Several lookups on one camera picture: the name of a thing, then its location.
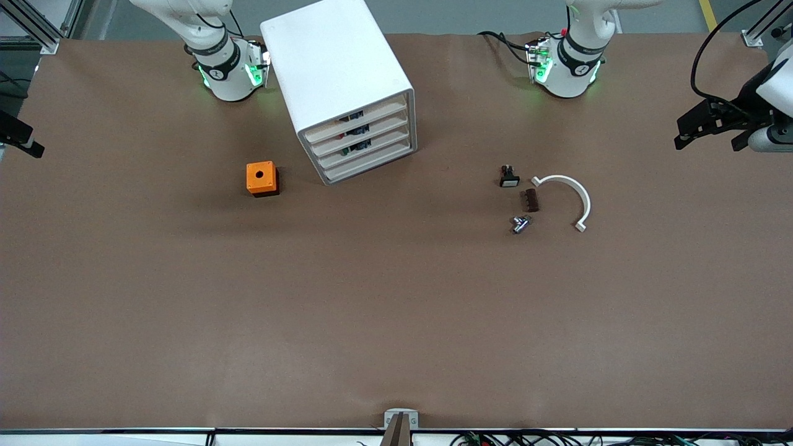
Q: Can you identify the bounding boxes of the grey metal bracket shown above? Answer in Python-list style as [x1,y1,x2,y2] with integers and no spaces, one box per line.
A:
[381,409,419,446]

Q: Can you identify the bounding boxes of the black cable bundle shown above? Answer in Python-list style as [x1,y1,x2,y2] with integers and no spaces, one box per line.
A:
[449,431,793,446]

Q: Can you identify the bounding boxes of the white curved plastic arc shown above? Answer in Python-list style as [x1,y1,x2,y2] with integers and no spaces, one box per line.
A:
[531,175,592,233]

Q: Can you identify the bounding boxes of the orange box with hole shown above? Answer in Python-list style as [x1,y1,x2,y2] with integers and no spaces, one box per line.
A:
[246,161,280,198]

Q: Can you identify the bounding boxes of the aluminium frame profile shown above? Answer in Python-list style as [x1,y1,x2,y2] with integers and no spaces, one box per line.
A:
[0,0,85,55]
[742,0,793,48]

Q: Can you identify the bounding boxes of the black left arm base cables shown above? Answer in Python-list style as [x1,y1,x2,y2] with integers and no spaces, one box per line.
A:
[477,30,533,66]

